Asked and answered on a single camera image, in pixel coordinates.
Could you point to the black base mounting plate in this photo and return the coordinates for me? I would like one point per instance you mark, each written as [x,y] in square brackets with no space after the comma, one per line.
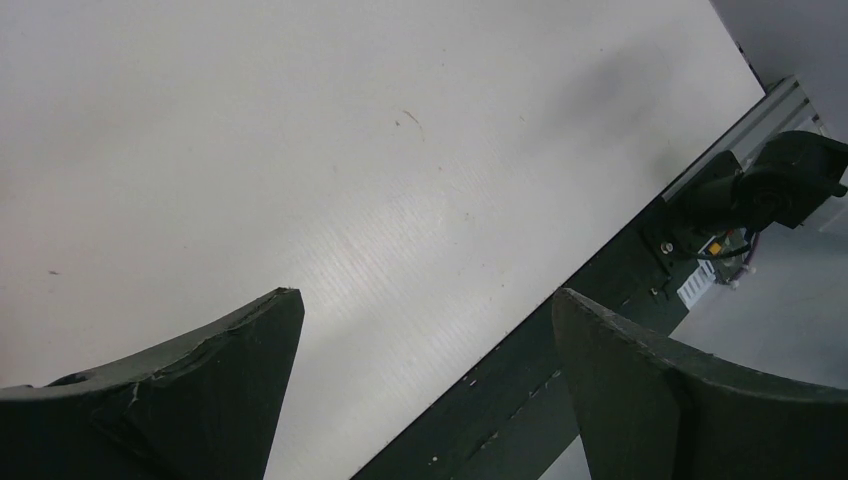
[510,416]

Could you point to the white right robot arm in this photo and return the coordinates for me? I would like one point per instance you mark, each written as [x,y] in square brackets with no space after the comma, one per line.
[717,215]

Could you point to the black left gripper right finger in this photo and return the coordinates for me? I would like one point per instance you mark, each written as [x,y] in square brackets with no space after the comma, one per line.
[650,407]

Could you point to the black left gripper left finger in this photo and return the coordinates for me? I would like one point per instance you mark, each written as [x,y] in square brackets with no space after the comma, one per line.
[203,405]

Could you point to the right controller board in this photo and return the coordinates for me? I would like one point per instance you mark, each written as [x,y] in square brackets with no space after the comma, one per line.
[723,261]

